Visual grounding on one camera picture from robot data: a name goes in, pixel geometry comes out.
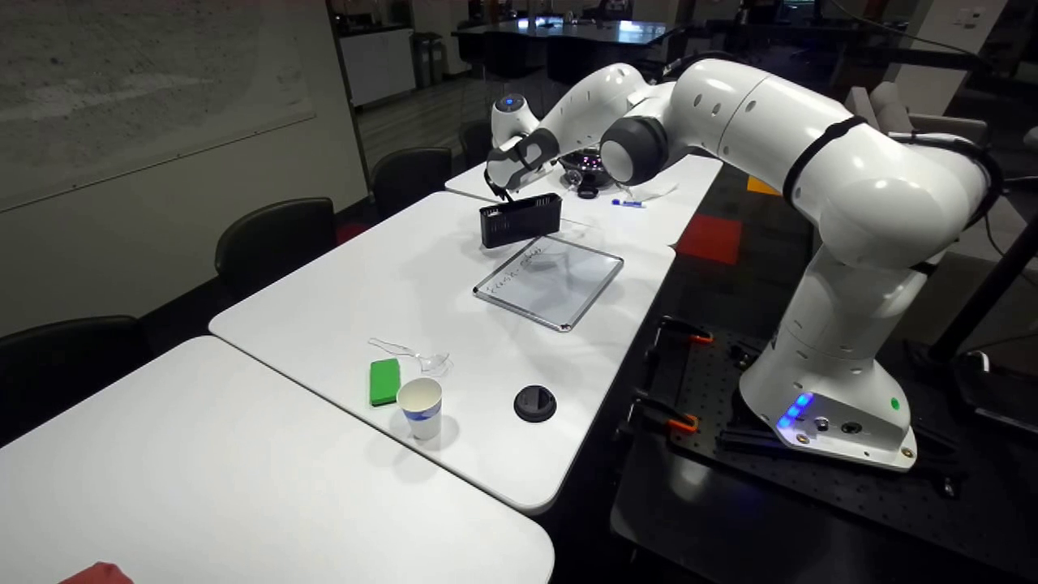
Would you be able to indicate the black utensil holder box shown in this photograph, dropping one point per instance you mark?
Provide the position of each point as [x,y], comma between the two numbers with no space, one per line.
[521,220]

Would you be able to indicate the blue marker pen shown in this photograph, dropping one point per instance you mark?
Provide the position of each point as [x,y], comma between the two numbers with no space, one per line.
[626,201]

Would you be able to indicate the white cabinet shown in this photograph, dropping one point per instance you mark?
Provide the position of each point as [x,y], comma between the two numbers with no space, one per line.
[377,66]

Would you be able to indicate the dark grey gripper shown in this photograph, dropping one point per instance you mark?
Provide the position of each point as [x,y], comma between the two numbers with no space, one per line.
[536,151]

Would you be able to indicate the dark background table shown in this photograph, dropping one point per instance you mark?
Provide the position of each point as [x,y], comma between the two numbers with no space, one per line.
[584,34]

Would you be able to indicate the small black round object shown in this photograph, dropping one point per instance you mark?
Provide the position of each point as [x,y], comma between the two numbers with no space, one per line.
[587,188]

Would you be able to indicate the orange black clamp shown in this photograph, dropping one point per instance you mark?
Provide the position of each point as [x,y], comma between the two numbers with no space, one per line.
[683,335]
[669,419]

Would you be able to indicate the clear plastic spoon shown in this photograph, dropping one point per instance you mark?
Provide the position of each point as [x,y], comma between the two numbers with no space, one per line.
[411,351]

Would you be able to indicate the wall whiteboard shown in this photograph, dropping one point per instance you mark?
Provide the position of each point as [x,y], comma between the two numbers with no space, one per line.
[129,98]

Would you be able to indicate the red cloth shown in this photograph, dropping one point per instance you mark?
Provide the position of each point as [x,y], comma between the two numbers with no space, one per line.
[99,573]

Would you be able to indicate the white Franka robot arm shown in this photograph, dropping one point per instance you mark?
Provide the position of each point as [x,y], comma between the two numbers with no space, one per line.
[863,205]

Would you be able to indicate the black office chair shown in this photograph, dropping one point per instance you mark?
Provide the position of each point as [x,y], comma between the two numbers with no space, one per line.
[65,360]
[411,177]
[272,237]

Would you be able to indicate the black round disc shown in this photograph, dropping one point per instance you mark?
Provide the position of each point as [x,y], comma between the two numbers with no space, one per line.
[533,404]

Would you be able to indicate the black metal stand pole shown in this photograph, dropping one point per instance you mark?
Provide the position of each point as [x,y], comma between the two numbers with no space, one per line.
[985,292]

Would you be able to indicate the white paper cup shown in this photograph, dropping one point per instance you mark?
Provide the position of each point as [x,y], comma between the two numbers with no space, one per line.
[418,410]

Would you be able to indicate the black spoon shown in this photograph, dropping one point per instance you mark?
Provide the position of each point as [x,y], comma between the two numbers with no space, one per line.
[507,198]

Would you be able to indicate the white rectangular tray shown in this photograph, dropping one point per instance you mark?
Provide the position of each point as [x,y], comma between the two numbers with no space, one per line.
[550,280]

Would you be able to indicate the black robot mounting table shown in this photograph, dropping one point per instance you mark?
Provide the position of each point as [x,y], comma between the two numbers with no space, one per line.
[813,519]

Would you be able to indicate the black bowl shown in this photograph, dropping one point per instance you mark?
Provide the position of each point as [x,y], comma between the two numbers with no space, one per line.
[578,169]

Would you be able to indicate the green rectangular block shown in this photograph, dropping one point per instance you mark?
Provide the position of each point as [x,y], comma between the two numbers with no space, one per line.
[382,379]

